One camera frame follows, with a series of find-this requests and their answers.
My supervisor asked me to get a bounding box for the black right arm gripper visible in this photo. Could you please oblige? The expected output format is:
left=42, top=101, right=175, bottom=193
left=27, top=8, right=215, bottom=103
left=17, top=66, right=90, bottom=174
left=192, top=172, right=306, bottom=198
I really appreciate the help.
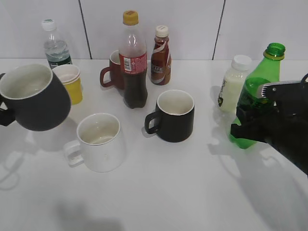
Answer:
left=231, top=81, right=308, bottom=174

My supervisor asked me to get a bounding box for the green sprite bottle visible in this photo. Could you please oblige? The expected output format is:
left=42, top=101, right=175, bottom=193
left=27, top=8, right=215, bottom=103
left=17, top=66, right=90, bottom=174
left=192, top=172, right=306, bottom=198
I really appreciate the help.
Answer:
left=228, top=42, right=286, bottom=150

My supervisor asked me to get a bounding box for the gray ceramic mug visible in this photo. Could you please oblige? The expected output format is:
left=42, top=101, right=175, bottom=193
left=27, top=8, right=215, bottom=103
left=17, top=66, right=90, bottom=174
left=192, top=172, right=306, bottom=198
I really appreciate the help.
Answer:
left=0, top=64, right=71, bottom=131

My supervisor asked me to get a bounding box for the yellow paper cup stack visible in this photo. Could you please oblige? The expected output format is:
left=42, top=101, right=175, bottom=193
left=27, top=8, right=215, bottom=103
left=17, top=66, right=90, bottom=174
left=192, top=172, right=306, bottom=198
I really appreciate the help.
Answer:
left=52, top=64, right=83, bottom=105

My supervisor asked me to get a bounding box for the white milk bottle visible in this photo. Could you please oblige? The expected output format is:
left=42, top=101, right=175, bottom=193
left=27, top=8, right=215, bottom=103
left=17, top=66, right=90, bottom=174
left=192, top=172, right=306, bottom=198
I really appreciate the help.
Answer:
left=218, top=55, right=252, bottom=113

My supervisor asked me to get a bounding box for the black ceramic mug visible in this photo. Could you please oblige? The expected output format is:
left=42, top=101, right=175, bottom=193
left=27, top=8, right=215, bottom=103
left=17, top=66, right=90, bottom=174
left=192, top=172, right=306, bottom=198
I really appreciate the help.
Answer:
left=144, top=90, right=195, bottom=142

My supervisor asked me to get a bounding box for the brown coffee drink bottle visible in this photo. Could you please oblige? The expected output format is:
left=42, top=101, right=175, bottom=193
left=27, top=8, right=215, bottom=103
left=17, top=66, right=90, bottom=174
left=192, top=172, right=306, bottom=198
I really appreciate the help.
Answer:
left=151, top=25, right=172, bottom=85

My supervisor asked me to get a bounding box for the cola bottle yellow cap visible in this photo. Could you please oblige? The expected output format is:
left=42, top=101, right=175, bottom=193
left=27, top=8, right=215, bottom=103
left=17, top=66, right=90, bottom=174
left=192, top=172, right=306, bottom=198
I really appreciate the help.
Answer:
left=119, top=10, right=148, bottom=109

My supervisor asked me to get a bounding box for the dark red ceramic mug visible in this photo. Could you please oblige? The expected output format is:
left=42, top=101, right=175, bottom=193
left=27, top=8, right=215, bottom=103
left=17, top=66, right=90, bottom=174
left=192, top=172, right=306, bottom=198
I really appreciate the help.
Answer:
left=100, top=50, right=125, bottom=90

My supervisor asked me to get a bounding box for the white ceramic mug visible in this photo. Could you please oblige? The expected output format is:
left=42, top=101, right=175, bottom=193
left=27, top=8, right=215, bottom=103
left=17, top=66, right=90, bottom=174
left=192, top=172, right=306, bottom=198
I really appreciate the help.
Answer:
left=64, top=113, right=127, bottom=173

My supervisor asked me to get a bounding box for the clear water bottle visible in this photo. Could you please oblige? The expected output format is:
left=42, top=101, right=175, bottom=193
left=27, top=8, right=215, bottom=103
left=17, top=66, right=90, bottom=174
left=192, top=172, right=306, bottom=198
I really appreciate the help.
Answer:
left=41, top=19, right=72, bottom=69

